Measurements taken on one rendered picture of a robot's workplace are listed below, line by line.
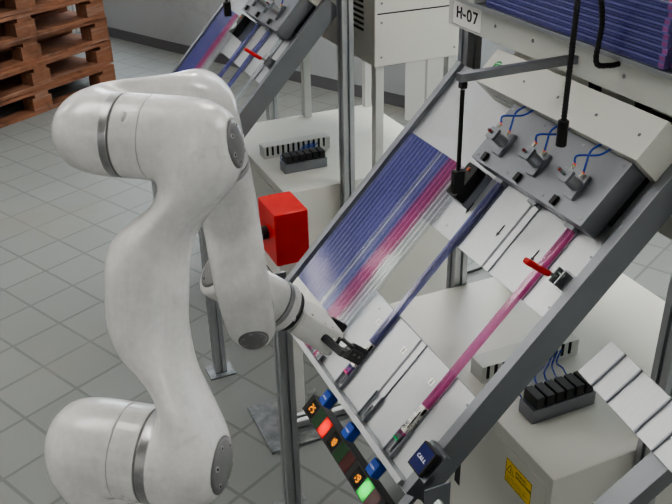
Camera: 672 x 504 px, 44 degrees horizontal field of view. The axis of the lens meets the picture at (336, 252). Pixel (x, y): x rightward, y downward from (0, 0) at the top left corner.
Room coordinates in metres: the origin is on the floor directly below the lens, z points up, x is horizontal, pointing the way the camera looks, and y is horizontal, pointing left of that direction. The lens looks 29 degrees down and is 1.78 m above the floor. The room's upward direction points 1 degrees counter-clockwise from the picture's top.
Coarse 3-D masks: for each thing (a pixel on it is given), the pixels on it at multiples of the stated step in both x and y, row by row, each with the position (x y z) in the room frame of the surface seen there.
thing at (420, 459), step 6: (426, 444) 1.09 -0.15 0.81; (420, 450) 1.08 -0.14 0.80; (426, 450) 1.08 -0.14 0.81; (414, 456) 1.08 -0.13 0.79; (420, 456) 1.08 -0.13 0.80; (426, 456) 1.07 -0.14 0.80; (432, 456) 1.06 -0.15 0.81; (414, 462) 1.07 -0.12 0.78; (420, 462) 1.07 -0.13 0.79; (426, 462) 1.06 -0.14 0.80; (414, 468) 1.06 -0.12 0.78; (420, 468) 1.06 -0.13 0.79
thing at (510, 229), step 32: (448, 96) 1.84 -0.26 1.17; (480, 96) 1.76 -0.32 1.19; (416, 128) 1.83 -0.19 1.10; (448, 128) 1.76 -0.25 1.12; (480, 128) 1.68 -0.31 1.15; (512, 192) 1.48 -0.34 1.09; (448, 224) 1.52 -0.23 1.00; (480, 224) 1.46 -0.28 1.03; (512, 224) 1.41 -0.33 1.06; (544, 224) 1.36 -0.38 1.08; (480, 256) 1.40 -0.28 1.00; (512, 256) 1.35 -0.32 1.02; (576, 256) 1.26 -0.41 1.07; (512, 288) 1.29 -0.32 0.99; (544, 288) 1.25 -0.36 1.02
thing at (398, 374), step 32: (384, 320) 1.43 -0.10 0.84; (384, 352) 1.36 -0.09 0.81; (416, 352) 1.31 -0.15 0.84; (352, 384) 1.35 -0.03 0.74; (384, 384) 1.30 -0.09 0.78; (416, 384) 1.25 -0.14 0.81; (384, 416) 1.24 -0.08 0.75; (448, 416) 1.15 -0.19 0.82; (384, 448) 1.17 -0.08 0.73; (416, 448) 1.14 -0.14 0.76
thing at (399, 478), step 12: (312, 360) 1.44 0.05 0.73; (324, 372) 1.40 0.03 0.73; (336, 384) 1.37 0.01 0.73; (336, 396) 1.32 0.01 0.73; (348, 408) 1.28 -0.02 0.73; (360, 420) 1.25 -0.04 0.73; (372, 432) 1.22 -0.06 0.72; (372, 444) 1.18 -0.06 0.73; (384, 456) 1.14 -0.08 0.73; (396, 468) 1.12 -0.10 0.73; (396, 480) 1.09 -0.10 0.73
